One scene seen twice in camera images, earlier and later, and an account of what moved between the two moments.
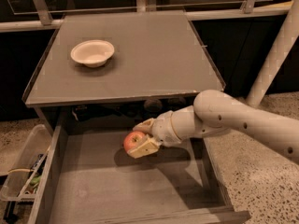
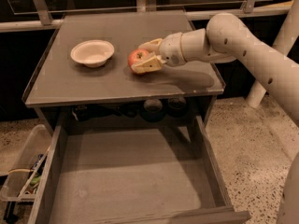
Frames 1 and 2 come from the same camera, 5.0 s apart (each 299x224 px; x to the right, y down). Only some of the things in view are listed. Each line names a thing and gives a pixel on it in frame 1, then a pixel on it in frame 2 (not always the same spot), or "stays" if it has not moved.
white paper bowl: x=92 y=53 stays
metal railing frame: x=34 y=7 stays
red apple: x=134 y=139 → x=137 y=56
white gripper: x=163 y=127 → x=170 y=50
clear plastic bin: x=25 y=173 stays
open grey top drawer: x=86 y=177 stays
